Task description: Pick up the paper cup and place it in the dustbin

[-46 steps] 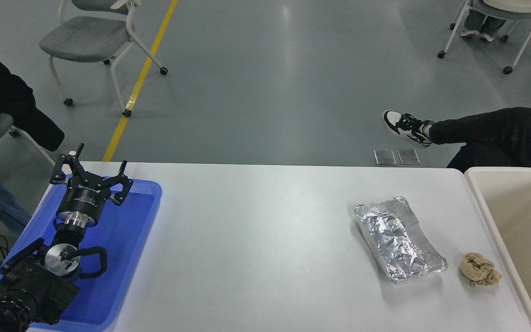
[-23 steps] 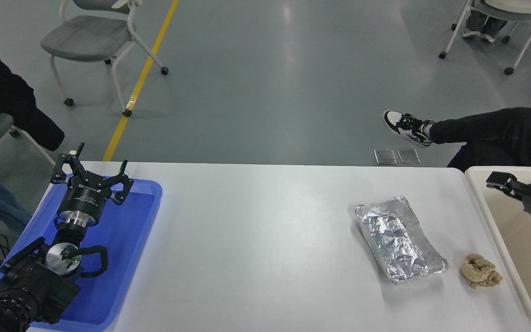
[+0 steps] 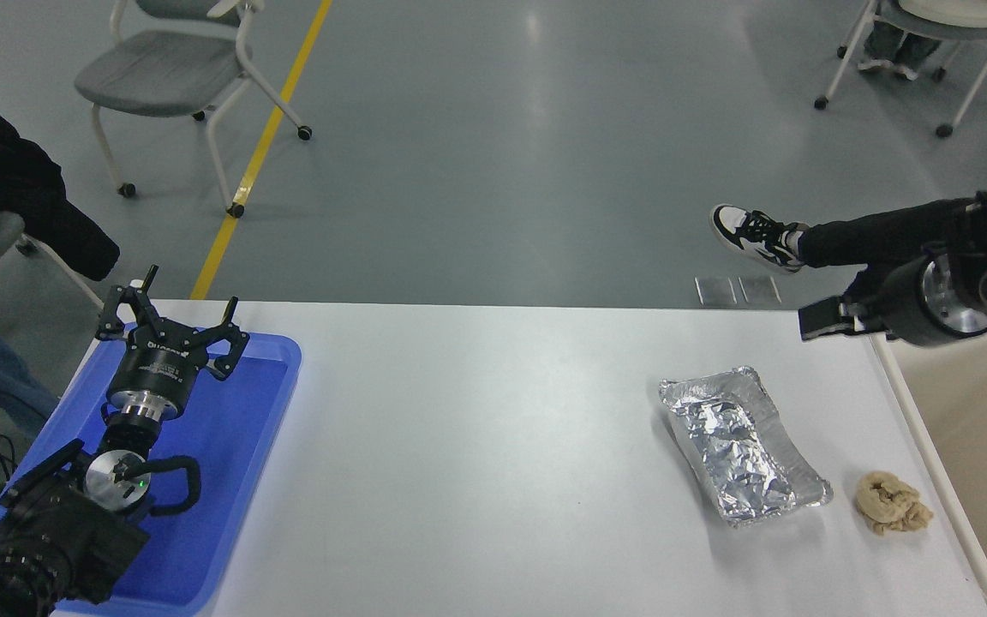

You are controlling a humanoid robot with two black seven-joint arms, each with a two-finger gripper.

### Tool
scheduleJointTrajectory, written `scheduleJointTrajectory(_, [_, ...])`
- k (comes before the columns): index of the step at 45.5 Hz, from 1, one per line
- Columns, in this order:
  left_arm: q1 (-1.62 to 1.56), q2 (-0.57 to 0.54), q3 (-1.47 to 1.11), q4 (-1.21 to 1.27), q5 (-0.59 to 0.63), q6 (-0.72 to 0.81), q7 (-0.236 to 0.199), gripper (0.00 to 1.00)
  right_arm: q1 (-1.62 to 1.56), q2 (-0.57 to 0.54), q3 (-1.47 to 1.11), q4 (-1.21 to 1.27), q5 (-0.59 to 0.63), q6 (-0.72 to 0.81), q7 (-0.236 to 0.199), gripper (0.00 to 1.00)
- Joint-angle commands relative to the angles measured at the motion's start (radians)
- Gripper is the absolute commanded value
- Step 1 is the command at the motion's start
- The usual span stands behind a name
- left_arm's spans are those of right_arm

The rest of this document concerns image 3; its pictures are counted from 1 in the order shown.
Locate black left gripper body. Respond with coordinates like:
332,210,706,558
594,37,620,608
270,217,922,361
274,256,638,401
108,324,211,409

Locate grey chair with white frame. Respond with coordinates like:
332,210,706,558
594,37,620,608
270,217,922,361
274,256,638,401
814,0,987,140
74,0,314,218

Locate crumpled tan paper ball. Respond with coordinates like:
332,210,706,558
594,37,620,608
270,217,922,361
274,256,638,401
855,470,934,536

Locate blue plastic tray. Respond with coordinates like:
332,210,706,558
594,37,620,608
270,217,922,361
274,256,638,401
0,332,302,616

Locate large pale bin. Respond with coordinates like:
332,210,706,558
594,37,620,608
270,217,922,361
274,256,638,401
869,313,987,617

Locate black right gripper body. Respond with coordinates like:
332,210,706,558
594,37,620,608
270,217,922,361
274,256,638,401
868,255,987,349

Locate crumpled foil tray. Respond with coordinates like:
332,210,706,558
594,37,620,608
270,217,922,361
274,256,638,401
658,366,834,530

